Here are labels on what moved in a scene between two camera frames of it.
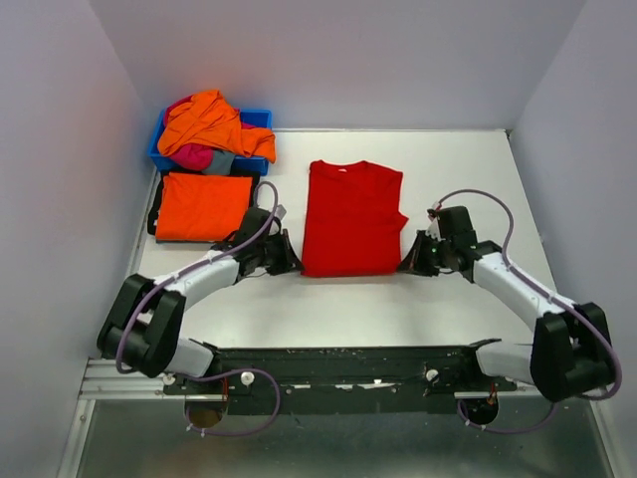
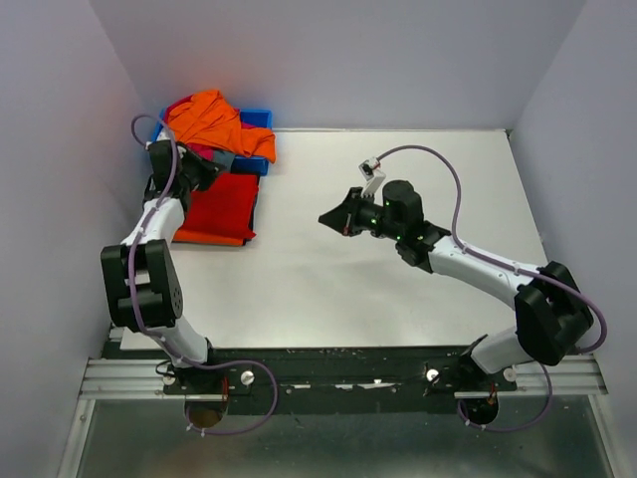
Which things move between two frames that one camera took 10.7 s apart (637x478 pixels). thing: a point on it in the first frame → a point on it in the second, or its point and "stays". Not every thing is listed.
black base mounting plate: x=343 y=380 stays
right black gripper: x=414 y=263 → x=337 y=218
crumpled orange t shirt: x=209 y=119 stays
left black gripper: x=291 y=261 → x=209 y=169
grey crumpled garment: x=221 y=163 stays
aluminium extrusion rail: x=104 y=381 stays
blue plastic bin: x=245 y=163 stays
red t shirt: x=353 y=223 → x=227 y=207
